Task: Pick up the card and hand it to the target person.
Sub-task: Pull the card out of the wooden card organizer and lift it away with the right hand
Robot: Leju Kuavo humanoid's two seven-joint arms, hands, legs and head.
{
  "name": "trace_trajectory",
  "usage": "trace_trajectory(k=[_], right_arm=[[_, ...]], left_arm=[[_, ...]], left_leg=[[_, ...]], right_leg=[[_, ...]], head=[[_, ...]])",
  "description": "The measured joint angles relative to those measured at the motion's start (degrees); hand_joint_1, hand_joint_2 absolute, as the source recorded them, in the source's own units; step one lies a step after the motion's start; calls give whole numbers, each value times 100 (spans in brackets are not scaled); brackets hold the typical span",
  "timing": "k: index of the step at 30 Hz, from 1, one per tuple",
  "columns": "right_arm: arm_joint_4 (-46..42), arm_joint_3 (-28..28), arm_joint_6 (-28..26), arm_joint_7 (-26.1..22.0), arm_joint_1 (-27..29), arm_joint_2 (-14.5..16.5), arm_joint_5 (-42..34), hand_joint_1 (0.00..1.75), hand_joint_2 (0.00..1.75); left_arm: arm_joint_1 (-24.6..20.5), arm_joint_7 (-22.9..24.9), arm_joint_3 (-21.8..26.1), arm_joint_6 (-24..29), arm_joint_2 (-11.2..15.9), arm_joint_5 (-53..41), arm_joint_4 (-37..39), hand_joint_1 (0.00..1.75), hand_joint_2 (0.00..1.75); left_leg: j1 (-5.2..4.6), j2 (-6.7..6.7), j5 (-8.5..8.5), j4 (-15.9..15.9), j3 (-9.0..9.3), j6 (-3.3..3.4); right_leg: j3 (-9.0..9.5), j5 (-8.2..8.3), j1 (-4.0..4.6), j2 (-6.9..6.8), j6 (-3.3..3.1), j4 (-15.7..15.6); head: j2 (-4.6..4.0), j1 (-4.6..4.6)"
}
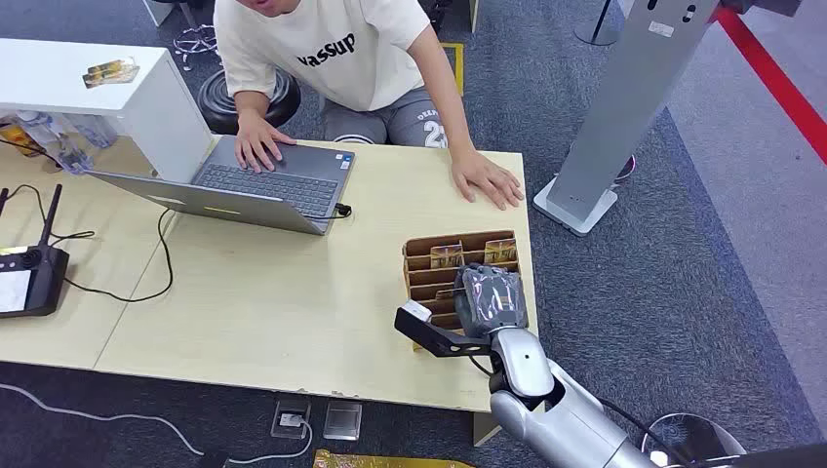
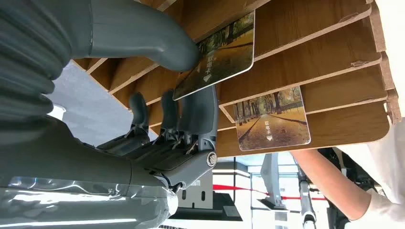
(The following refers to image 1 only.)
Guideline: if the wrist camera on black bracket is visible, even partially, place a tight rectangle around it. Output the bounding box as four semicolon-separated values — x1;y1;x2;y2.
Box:
394;299;500;360

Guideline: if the chrome chair base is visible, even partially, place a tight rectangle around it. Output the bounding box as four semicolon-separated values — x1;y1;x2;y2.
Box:
172;0;221;72

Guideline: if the black remote controller with antennas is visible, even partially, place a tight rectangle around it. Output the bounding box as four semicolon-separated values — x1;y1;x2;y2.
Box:
0;183;71;320

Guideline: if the gold patterned card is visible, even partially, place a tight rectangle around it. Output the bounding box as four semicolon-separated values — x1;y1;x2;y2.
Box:
430;243;466;270
484;238;519;265

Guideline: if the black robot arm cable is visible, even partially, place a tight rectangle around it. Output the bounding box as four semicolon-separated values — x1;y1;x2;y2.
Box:
597;397;688;468

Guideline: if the clear plastic bottle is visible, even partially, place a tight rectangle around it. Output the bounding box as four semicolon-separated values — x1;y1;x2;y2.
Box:
15;109;96;176

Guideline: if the floor socket with plug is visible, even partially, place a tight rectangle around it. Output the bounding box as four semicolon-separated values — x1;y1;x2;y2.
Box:
270;400;313;442

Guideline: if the gold foil sheet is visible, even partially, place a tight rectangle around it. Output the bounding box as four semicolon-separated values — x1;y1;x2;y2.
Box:
313;448;476;468

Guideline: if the grey laptop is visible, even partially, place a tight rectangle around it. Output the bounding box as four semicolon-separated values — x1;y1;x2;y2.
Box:
87;134;357;237

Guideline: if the cardboard card holder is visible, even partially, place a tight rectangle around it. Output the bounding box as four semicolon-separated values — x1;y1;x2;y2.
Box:
401;229;525;353

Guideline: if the person's hand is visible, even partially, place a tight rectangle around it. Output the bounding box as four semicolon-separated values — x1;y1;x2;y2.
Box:
233;110;298;175
450;149;526;212

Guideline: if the stanchion base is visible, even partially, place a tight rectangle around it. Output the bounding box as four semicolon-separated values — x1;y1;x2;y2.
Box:
573;0;621;48

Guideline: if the black round stool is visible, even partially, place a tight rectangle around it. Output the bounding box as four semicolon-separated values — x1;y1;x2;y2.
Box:
196;67;303;137

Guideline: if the metal floor socket plate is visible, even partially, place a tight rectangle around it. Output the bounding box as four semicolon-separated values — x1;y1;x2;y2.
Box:
322;400;364;443

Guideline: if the round metal base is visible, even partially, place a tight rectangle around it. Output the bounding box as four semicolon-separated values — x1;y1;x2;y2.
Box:
641;412;748;468

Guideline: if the silver kiosk stand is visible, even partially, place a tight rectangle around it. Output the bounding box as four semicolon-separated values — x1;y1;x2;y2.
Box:
532;0;722;238

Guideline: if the white cable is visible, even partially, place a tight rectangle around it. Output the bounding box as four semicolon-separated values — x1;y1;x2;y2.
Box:
0;382;315;466

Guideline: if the white desk shelf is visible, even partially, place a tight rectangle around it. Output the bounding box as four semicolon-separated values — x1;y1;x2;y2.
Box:
0;37;216;185

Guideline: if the person's left hand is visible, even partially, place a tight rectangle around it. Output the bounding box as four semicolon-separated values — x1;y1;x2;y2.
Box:
450;149;526;212

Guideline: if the person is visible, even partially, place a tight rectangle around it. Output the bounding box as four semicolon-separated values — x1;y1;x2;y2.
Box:
213;0;526;212

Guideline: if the person's right hand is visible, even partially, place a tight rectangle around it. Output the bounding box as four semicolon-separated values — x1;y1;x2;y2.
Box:
233;110;298;175

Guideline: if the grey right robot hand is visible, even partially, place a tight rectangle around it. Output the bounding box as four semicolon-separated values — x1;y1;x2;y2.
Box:
453;263;531;339

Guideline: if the gold cards stack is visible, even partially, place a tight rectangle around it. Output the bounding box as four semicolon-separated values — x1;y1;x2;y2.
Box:
82;58;140;90

